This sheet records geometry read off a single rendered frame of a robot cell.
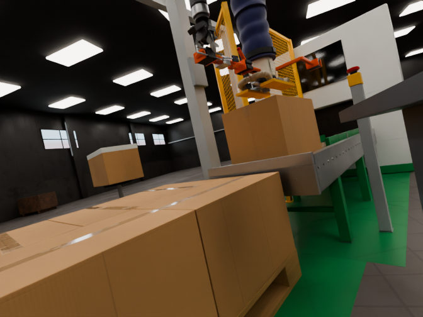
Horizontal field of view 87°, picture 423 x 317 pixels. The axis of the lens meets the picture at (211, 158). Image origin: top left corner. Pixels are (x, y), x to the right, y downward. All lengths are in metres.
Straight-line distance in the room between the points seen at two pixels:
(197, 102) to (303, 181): 1.62
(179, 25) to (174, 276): 2.55
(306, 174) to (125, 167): 2.00
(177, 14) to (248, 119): 1.80
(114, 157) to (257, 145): 1.72
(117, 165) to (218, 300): 2.06
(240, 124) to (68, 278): 1.17
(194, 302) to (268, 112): 1.00
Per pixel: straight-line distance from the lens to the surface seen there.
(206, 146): 2.45
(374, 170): 1.71
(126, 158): 2.70
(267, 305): 1.16
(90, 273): 0.58
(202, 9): 1.32
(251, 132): 1.40
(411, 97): 0.48
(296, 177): 1.22
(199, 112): 2.50
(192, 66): 2.59
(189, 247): 0.71
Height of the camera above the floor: 0.70
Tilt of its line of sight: 1 degrees down
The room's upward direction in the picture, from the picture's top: 12 degrees counter-clockwise
